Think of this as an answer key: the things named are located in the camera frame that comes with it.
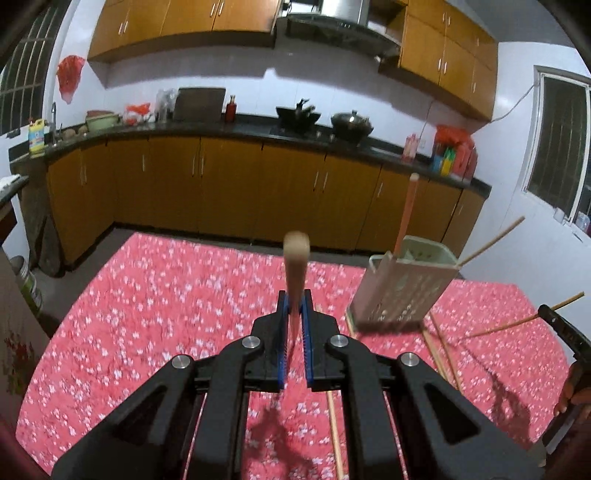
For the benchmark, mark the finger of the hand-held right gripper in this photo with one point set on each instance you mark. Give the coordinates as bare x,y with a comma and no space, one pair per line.
561,325

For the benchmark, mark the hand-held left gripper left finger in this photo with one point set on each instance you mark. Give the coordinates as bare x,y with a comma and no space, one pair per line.
282,341

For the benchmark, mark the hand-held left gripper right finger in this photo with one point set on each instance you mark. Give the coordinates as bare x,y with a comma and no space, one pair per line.
308,346

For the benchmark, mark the wooden chopstick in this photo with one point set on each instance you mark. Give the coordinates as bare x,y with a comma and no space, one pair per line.
446,353
489,241
334,434
503,326
408,207
295,267
435,353

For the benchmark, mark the beige perforated utensil holder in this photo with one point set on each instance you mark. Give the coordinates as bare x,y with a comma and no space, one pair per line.
401,286

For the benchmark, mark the person's right hand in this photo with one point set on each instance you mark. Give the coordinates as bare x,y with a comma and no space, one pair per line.
572,387

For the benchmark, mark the clear plastic jar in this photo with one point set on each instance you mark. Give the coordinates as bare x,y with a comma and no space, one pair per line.
581,222

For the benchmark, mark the white cup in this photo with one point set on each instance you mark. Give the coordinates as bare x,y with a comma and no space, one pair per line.
559,215

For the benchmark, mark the red floral tablecloth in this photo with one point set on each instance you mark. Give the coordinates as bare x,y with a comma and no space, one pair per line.
161,323

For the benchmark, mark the orange base cabinet run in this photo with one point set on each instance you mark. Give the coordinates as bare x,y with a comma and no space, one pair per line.
231,194

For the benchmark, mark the yellow carton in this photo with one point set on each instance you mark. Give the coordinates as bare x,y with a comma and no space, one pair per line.
446,166

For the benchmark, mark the teal carton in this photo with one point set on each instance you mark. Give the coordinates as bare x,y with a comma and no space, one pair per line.
437,162

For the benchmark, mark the black kitchen countertop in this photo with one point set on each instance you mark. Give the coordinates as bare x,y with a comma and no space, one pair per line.
258,131

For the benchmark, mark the red bag over bottles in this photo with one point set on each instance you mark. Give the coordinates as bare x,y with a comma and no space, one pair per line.
455,136

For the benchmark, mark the pink bottle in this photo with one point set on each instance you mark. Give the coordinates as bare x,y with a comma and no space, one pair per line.
409,147

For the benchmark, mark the lidded dark pot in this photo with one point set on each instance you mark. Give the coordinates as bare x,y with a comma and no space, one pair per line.
352,127

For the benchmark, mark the black wok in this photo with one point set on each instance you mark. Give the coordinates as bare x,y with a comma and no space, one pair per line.
298,117

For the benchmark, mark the small red bottle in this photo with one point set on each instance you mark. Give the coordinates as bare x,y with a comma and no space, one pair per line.
231,110

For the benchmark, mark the dark cutting board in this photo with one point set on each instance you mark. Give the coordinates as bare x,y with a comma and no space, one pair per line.
201,104

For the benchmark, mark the metal tin can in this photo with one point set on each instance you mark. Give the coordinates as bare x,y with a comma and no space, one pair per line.
27,286

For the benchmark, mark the clear plastic bag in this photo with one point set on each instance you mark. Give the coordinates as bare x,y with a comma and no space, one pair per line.
165,106

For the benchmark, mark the crumpled red and white bag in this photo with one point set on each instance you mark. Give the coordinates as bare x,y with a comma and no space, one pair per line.
137,113

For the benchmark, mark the green plastic basin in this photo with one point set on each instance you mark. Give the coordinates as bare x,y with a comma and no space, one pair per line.
102,123

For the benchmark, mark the metal sink faucet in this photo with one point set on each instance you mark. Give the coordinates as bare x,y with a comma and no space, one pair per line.
54,120

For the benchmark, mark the yellow detergent bottle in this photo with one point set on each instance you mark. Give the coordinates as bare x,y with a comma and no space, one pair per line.
37,138

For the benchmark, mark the steel range hood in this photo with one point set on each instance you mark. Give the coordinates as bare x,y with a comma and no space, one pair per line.
341,27

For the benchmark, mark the hanging red plastic bag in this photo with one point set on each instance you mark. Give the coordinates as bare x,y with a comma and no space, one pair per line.
70,76

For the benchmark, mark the barred window with white frame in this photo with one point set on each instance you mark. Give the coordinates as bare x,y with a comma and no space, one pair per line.
558,143
27,69

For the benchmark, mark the orange wall cabinet run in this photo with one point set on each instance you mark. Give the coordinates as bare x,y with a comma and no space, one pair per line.
184,27
443,60

